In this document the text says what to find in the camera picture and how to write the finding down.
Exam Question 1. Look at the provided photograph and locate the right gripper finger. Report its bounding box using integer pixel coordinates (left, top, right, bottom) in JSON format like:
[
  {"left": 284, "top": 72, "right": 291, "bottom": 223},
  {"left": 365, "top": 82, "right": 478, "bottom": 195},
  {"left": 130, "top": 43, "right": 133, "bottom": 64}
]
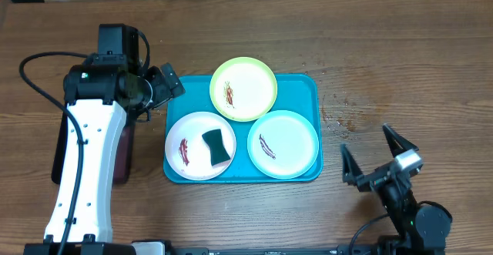
[
  {"left": 382, "top": 123, "right": 419, "bottom": 157},
  {"left": 340, "top": 144, "right": 364, "bottom": 186}
]

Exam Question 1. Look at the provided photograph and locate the white plate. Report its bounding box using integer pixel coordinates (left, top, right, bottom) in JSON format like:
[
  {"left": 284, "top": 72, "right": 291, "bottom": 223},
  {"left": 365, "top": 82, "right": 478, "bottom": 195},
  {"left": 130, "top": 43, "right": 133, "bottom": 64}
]
[{"left": 165, "top": 112, "right": 236, "bottom": 181}]

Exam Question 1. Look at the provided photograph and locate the green and pink sponge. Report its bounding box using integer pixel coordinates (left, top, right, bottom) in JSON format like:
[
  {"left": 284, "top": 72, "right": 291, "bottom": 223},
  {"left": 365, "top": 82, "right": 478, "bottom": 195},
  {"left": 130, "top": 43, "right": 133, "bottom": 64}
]
[{"left": 202, "top": 129, "right": 230, "bottom": 166}]

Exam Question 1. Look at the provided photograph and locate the yellow-green rimmed plate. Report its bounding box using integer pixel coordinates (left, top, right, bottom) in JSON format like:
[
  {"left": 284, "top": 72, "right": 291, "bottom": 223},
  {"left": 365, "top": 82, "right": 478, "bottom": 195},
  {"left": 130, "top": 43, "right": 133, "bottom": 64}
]
[{"left": 210, "top": 57, "right": 277, "bottom": 122}]

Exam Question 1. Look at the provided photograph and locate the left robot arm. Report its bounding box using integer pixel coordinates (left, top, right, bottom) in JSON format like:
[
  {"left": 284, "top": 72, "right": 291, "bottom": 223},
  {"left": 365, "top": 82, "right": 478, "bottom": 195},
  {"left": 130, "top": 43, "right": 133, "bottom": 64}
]
[{"left": 24, "top": 63, "right": 185, "bottom": 254}]

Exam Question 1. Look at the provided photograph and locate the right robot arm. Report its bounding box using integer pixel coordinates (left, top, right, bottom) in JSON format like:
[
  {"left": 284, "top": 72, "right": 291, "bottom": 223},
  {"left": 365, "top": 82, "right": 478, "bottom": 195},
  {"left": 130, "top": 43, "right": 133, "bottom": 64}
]
[{"left": 338, "top": 124, "right": 453, "bottom": 254}]

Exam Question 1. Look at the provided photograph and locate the teal plastic serving tray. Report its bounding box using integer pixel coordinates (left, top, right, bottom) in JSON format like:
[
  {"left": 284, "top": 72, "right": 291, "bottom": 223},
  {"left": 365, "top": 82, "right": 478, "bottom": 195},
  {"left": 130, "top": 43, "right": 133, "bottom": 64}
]
[{"left": 166, "top": 74, "right": 322, "bottom": 183}]

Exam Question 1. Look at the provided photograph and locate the black tray with red water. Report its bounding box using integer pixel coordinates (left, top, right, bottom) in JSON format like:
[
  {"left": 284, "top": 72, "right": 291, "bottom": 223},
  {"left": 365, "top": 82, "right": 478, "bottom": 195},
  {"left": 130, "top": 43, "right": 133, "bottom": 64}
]
[{"left": 51, "top": 115, "right": 135, "bottom": 185}]

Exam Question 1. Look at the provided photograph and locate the light blue rimmed plate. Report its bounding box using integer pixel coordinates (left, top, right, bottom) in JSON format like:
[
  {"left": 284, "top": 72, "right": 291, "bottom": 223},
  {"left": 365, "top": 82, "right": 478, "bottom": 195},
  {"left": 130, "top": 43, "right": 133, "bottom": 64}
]
[{"left": 246, "top": 110, "right": 320, "bottom": 180}]

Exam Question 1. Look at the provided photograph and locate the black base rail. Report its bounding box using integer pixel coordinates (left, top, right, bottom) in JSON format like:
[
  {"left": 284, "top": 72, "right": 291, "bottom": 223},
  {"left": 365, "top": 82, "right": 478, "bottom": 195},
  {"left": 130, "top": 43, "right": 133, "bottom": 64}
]
[{"left": 130, "top": 239, "right": 446, "bottom": 255}]

